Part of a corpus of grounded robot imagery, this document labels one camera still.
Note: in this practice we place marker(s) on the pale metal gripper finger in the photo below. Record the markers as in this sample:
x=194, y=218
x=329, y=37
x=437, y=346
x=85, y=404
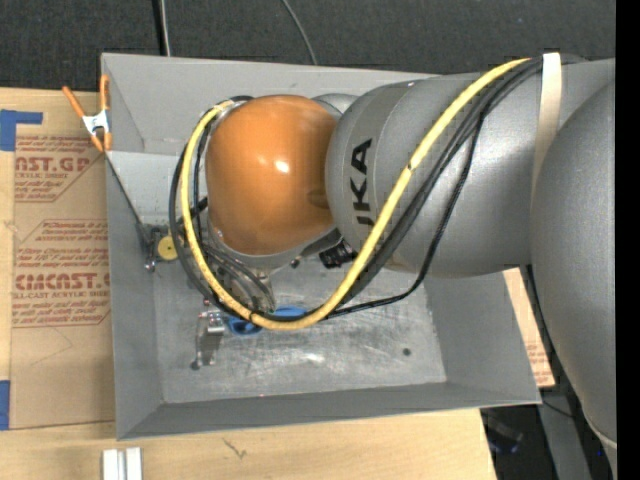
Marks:
x=216, y=340
x=203, y=340

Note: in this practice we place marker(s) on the blue rounded object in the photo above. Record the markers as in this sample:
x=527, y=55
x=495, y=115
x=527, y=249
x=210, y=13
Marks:
x=287, y=313

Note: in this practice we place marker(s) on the yellow round disc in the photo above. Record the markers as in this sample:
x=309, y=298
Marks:
x=166, y=248

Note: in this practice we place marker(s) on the grey metal bin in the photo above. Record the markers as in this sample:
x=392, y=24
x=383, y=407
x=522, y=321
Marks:
x=310, y=368

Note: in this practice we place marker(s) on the brown cardboard board, red print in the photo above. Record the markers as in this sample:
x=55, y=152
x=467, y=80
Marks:
x=55, y=268

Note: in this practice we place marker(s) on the black cylinder on white bracket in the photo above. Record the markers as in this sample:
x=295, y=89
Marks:
x=339, y=255

